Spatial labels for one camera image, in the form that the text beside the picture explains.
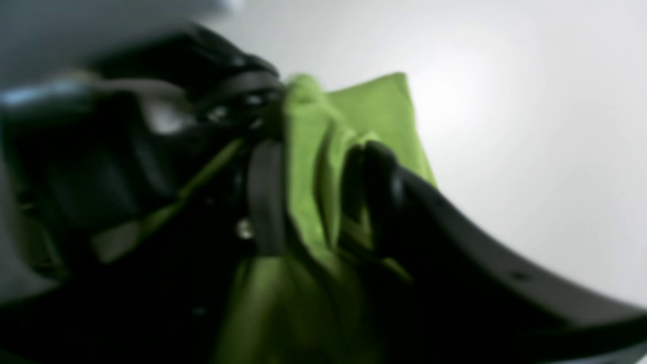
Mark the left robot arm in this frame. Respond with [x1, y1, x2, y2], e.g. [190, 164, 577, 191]
[2, 25, 284, 280]

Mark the green T-shirt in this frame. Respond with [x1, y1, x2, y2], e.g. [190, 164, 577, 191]
[134, 72, 435, 363]

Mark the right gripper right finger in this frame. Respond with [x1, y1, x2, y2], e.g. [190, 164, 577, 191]
[340, 142, 405, 253]

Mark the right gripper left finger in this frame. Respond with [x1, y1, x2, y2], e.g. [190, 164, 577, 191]
[247, 141, 287, 256]

